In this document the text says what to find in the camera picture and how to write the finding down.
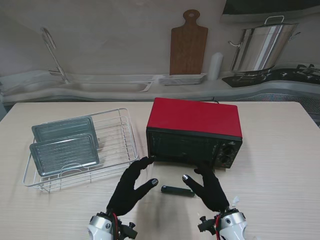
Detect small white paper scrap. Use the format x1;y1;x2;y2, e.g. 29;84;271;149
229;195;241;209

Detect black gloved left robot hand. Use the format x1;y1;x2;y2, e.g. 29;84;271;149
106;156;160;216

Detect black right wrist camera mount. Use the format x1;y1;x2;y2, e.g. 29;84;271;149
197;215;218;235

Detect dark range hood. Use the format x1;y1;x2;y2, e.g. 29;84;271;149
219;0;320;25

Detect steel kitchen sink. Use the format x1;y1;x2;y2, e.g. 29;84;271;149
57;80;154;94

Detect black gas stove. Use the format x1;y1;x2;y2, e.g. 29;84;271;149
221;63;320;88

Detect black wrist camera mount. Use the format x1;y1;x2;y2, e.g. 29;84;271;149
197;215;218;235
119;221;139;240

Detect chrome kitchen faucet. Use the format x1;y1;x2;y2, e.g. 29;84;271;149
41;27;70;85

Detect right wrist red black cables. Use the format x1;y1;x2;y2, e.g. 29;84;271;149
213;212;224;240

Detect brown wooden cutting board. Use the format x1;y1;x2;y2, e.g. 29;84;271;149
169;9;209;76

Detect glass oven door black handle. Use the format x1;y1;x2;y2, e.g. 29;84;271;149
144;159;216;201

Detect ribbed metal baking tray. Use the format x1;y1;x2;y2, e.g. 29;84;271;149
31;115;99;148
29;133;101;176

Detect stainless steel stockpot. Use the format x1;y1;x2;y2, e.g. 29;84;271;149
227;15;301;73

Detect red and black toaster oven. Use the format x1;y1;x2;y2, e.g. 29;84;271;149
145;97;244;171

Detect white wire dish rack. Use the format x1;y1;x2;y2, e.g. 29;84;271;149
22;107;141;194

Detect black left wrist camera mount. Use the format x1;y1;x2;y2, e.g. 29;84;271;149
119;221;139;240

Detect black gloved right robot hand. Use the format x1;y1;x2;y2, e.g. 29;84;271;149
182;161;230;213

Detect left wrist red black cables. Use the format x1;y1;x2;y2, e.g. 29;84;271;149
109;211;122;240

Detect stack of white plates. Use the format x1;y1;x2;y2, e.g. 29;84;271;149
158;72;208;86

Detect wrist red black cables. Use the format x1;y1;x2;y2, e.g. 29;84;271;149
109;211;122;240
213;212;224;240

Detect white cylindrical bottle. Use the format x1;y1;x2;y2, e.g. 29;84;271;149
208;52;224;81

